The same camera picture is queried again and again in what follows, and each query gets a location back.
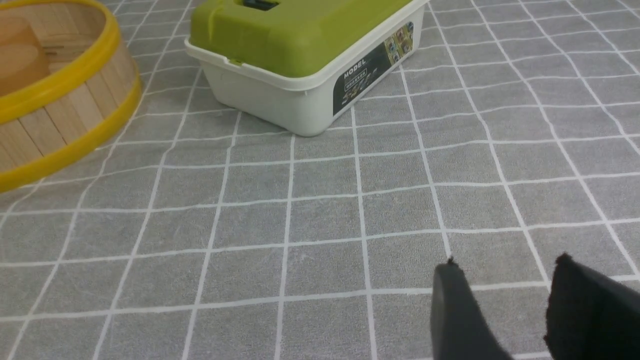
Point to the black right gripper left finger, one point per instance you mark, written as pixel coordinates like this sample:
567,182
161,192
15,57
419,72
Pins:
458,329

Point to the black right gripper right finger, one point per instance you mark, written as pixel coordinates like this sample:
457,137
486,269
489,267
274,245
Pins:
590,316

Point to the white box green lid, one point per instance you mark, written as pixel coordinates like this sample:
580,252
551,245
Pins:
300,64

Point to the bamboo steamer base yellow rims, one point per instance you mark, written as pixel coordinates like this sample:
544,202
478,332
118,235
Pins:
68,84

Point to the grey checkered tablecloth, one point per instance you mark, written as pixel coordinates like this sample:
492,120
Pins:
509,137

